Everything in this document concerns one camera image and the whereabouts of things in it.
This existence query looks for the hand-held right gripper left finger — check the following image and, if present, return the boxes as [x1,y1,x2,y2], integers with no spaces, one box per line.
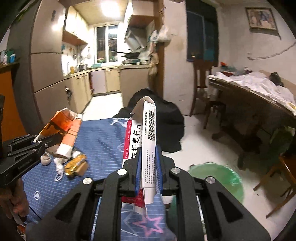
[25,145,142,241]

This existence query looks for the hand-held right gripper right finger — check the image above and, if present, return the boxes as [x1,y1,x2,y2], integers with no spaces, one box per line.
[155,145,271,241]

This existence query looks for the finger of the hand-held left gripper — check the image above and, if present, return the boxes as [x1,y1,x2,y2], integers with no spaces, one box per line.
[6,133,64,152]
[0,144,48,186]

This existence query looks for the white and red medicine box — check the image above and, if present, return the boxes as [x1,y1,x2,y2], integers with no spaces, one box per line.
[121,95,160,210]

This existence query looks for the orange and white carton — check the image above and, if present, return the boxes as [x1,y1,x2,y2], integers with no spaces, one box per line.
[35,108,83,160]

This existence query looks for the green trash bin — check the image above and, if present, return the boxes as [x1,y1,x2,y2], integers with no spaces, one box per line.
[187,162,244,209]

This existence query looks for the person's left hand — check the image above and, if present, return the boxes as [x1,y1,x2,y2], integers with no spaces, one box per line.
[0,179,29,219]

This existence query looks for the orange wooden cabinet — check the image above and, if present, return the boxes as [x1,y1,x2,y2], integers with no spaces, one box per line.
[0,62,27,142]

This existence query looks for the crumpled beige tissue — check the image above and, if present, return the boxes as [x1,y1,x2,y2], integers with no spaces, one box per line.
[40,151,56,166]

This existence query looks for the white face mask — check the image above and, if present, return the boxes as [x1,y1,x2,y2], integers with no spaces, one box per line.
[54,158,65,182]

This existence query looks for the blue checkered star tablecloth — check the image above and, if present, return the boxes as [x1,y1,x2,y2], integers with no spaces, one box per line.
[21,117,176,241]

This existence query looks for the black bag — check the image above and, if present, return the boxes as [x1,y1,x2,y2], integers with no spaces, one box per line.
[112,88,185,153]

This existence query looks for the golden wrapper packet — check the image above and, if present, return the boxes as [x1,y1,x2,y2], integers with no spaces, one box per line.
[64,154,87,178]

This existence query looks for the brown cardboard box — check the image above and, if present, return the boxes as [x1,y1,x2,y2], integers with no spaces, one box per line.
[76,161,90,177]

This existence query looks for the grey refrigerator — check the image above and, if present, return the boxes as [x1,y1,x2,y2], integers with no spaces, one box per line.
[6,0,70,137]

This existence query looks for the beige lower kitchen cabinets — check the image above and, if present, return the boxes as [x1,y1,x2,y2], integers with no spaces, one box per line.
[62,64,153,114]

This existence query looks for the dark wooden chair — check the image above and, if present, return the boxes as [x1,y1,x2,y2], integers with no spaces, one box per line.
[189,59,227,130]

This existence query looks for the dark wooden table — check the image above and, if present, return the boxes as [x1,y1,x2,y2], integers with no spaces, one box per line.
[207,75,296,167]

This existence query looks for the hanging beige bag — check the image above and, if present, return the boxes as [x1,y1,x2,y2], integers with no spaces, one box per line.
[148,52,160,77]

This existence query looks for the black wok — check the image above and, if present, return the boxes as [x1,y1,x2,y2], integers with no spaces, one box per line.
[117,51,141,59]

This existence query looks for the wooden-legged chair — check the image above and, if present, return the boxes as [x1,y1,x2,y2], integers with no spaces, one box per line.
[253,153,296,219]

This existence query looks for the barred kitchen window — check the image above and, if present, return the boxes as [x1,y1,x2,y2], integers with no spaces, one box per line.
[94,24,121,63]

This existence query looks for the dark green cloth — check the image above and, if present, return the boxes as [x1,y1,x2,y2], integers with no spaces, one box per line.
[268,126,296,156]

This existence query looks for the steel range hood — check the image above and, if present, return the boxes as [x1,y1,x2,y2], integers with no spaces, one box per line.
[124,29,148,50]

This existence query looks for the white cloth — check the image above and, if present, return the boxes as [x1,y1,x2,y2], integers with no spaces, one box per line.
[214,71,296,105]

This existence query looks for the hanging white plastic bag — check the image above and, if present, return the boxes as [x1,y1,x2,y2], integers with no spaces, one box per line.
[157,24,173,43]

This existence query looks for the dark window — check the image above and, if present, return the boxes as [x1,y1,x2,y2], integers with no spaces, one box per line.
[186,3,219,67]

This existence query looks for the dark bag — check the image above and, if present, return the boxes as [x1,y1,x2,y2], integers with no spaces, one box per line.
[268,72,284,87]

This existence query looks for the ceiling light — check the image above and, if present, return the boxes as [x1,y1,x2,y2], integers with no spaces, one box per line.
[100,0,123,16]

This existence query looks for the upper kitchen cabinet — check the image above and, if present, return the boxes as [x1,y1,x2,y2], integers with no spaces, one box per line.
[128,0,155,26]

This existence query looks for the framed elephant picture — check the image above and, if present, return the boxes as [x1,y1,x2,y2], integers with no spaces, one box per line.
[245,7,278,32]

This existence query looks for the white wall cable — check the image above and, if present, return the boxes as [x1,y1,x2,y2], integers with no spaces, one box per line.
[247,42,296,61]

